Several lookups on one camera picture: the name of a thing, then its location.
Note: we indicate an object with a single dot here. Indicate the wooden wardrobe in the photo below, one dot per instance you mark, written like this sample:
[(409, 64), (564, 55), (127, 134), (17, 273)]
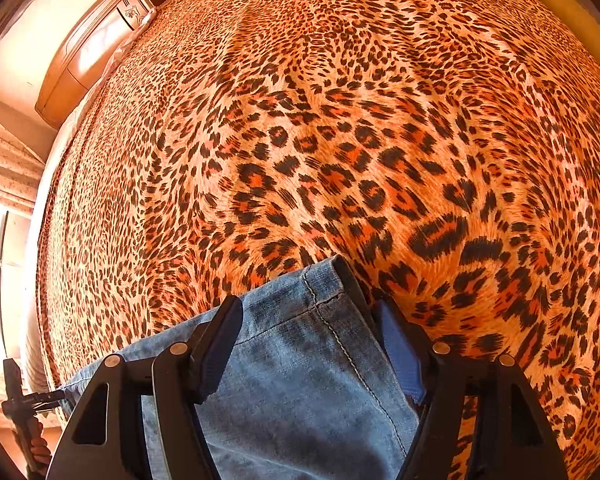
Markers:
[(570, 5)]

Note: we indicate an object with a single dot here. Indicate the wooden headboard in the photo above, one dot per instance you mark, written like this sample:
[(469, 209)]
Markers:
[(80, 65)]

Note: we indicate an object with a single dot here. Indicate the patterned curtain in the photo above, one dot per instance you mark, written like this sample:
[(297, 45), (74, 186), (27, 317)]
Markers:
[(5, 170)]

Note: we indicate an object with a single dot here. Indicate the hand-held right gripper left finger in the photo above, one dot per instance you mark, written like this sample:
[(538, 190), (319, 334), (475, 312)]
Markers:
[(220, 355)]

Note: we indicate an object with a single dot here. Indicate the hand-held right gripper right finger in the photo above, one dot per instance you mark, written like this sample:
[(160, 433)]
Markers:
[(402, 355)]

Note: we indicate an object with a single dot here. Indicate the blue denim pants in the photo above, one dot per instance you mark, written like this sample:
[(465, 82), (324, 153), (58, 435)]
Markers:
[(300, 385)]

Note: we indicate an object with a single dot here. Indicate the person's left hand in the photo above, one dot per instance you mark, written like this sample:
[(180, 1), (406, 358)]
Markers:
[(41, 447)]

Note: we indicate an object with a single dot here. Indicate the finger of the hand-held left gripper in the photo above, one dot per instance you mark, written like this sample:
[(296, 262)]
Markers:
[(47, 399)]

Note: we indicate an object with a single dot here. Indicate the leopard print blanket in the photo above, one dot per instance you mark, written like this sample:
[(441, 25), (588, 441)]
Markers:
[(330, 135)]

